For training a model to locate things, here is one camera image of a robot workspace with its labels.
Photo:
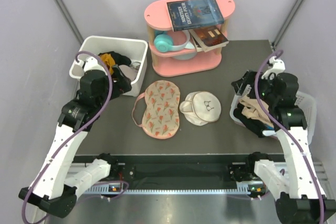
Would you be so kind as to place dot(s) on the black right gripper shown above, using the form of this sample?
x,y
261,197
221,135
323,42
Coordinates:
x,y
240,84

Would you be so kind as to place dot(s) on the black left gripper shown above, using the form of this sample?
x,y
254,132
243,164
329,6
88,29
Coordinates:
x,y
117,93

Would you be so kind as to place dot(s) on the mustard yellow bra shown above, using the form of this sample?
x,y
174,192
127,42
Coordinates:
x,y
108,60

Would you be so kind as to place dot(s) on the white mesh laundry bag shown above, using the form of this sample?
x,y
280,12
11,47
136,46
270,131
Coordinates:
x,y
201,107

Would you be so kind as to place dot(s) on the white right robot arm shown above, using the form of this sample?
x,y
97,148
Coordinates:
x,y
297,192

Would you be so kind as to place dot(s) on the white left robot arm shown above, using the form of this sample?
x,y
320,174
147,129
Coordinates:
x,y
53,191

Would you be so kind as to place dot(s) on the beige bra in bin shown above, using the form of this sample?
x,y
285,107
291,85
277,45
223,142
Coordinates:
x,y
130,71

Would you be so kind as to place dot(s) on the floral mesh laundry bag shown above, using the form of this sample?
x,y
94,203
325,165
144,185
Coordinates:
x,y
161,118

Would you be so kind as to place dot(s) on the white plastic basket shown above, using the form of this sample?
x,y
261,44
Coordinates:
x,y
304,101

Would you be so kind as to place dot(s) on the beige cloth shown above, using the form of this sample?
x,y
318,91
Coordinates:
x,y
252,110

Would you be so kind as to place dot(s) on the black garment in basket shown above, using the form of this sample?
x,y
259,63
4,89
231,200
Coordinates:
x,y
255,126

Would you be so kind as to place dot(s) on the white plastic bin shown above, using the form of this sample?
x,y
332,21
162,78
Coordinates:
x,y
134,49

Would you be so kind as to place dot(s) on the teal headphones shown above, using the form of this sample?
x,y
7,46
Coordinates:
x,y
164,42

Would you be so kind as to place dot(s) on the dark orange book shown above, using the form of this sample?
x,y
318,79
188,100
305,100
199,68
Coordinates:
x,y
209,38

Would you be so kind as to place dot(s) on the pink wooden shelf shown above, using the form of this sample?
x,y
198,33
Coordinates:
x,y
187,60

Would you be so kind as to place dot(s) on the grey bowl on shelf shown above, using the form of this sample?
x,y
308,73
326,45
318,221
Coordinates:
x,y
185,56

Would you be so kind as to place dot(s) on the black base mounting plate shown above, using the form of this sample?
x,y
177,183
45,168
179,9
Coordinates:
x,y
190,173

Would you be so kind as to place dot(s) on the blue Nineteen Eighty-Four book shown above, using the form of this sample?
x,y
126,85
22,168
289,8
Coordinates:
x,y
191,14

